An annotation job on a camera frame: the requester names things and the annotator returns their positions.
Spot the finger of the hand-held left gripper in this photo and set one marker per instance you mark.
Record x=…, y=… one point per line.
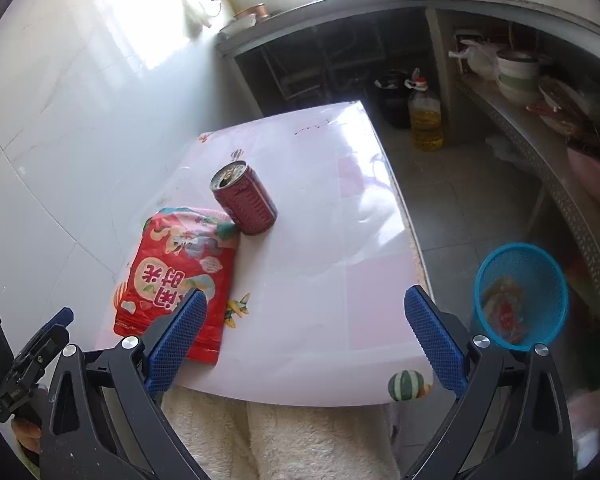
x=30, y=355

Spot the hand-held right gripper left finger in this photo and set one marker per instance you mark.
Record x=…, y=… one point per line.
x=177, y=340

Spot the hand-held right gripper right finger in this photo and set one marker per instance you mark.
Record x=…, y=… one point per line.
x=437, y=345

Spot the red snack bag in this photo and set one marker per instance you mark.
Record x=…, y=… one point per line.
x=180, y=265

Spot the blue plastic wastebasket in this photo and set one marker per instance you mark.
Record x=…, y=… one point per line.
x=550, y=280

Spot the red drink can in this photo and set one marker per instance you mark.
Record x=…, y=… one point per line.
x=247, y=202

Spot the person's left hand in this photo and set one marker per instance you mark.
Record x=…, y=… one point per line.
x=27, y=435

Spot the crumpled white paper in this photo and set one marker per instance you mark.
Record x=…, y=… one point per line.
x=505, y=150

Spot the cooking oil bottle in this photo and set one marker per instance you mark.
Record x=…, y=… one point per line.
x=425, y=125

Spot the pink basin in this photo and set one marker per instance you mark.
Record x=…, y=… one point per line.
x=587, y=175

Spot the pile of dark kitchen utensils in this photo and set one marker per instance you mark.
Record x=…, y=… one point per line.
x=565, y=110

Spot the white plastic bag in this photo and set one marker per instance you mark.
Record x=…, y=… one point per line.
x=482, y=60

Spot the white dish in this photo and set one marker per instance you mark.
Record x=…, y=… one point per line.
x=237, y=25

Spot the copper bowl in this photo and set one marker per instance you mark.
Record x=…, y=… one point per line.
x=252, y=10

